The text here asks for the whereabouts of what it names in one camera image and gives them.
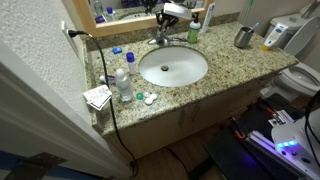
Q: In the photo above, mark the green round cap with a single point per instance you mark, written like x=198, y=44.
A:
x=139, y=96

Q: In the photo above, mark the steel cup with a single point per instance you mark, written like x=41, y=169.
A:
x=243, y=38

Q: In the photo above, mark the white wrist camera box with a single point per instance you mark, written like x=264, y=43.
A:
x=178, y=10

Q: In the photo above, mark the clear plastic water bottle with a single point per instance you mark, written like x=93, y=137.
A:
x=124, y=86

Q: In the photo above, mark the white toothpaste tube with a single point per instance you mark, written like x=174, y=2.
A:
x=208, y=18

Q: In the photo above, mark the white oval sink basin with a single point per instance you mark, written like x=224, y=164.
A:
x=180, y=66

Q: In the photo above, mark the wide white orange-capped tube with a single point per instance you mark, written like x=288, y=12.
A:
x=273, y=36

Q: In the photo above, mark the white paper cards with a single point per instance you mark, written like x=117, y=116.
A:
x=97, y=97

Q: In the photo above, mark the white door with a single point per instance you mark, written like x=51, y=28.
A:
x=40, y=126

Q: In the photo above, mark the aluminium robot base mount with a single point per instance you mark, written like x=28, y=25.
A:
x=266, y=140

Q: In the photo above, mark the small white blue-capped bottle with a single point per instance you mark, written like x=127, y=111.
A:
x=131, y=65

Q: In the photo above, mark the chrome tap faucet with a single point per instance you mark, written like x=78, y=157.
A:
x=161, y=37

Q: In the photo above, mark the white contact lens case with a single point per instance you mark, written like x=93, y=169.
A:
x=151, y=99

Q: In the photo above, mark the green soap pump bottle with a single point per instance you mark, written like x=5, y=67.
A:
x=193, y=33

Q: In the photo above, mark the beige vanity cabinet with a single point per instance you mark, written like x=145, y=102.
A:
x=160, y=126

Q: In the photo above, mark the white wall outlet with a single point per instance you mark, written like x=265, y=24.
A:
x=68, y=36

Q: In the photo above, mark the small purple white tube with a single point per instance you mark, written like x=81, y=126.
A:
x=107, y=79

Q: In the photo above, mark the blue bottle cap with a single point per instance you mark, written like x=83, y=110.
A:
x=117, y=50

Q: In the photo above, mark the chrome sink drain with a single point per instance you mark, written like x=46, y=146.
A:
x=164, y=68

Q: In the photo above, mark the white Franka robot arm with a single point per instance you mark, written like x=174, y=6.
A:
x=300, y=136

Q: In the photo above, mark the white toilet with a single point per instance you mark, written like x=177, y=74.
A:
x=300, y=76

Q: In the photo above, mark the dark metal door hinge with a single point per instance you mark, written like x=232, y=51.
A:
x=33, y=165

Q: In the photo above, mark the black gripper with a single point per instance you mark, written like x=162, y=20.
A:
x=166, y=17

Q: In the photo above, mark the light blue toothbrush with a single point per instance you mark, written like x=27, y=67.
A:
x=254, y=26

